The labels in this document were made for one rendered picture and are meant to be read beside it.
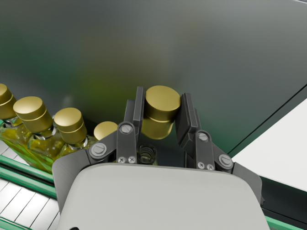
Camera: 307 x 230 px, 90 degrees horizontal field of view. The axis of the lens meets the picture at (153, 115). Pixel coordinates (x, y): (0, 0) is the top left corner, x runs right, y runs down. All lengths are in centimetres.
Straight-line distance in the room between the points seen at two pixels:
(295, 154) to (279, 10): 28
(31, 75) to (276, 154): 62
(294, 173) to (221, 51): 34
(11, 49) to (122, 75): 30
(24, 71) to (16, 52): 5
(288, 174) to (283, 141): 13
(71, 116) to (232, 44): 23
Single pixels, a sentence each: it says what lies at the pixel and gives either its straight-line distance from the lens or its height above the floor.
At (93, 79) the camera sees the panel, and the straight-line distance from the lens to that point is 34.
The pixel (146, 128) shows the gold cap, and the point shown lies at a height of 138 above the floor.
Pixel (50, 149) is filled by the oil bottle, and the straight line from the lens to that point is 31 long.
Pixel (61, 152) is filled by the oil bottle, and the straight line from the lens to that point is 30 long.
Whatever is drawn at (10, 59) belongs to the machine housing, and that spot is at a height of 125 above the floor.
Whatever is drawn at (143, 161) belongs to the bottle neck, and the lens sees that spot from 22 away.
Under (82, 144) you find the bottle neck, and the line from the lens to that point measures 28.
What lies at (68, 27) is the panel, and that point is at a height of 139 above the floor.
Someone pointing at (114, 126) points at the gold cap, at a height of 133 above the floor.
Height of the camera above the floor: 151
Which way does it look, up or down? 48 degrees down
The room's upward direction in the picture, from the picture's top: 14 degrees clockwise
